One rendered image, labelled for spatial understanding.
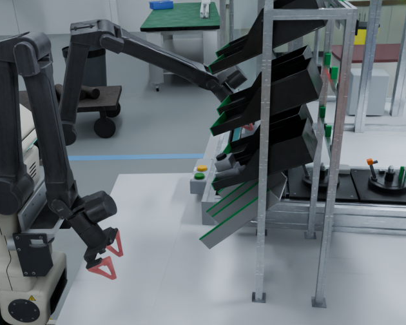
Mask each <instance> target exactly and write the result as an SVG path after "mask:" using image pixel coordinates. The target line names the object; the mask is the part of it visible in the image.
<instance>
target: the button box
mask: <svg viewBox="0 0 406 325"><path fill-rule="evenodd" d="M212 162H213V159H197V162H196V165H195V168H194V170H193V173H192V176H191V179H190V181H189V186H190V194H202V195H203V194H204V190H205V187H206V183H207V180H208V176H209V172H210V169H211V165H212ZM199 165H205V166H207V170H205V171H198V170H197V166H199ZM196 173H203V174H204V178H203V179H196V178H195V174H196Z"/></svg>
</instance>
